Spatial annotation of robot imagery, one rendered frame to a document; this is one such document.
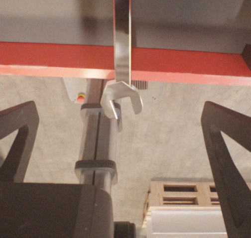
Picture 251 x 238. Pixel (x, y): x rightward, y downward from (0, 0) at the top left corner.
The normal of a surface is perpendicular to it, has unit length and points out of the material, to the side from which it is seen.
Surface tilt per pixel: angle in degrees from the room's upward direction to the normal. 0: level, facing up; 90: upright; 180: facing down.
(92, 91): 90
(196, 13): 0
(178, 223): 90
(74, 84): 0
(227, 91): 0
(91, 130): 90
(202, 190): 90
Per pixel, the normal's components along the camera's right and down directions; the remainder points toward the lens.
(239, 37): 0.00, 0.74
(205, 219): 0.04, -0.67
